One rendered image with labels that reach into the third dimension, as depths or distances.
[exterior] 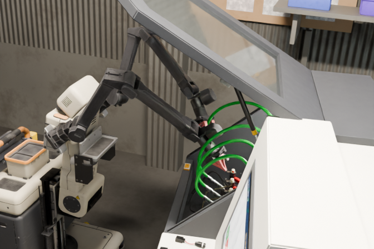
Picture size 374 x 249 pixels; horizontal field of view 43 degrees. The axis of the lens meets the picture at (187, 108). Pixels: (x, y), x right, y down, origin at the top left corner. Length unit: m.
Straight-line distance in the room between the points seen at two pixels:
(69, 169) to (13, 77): 2.43
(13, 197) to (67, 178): 0.28
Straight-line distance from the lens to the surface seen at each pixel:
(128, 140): 4.50
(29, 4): 4.56
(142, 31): 2.43
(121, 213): 3.77
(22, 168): 2.69
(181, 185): 2.35
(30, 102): 4.88
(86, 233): 3.15
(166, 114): 2.06
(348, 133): 1.78
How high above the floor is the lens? 2.24
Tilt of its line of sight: 24 degrees down
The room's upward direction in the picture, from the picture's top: 3 degrees clockwise
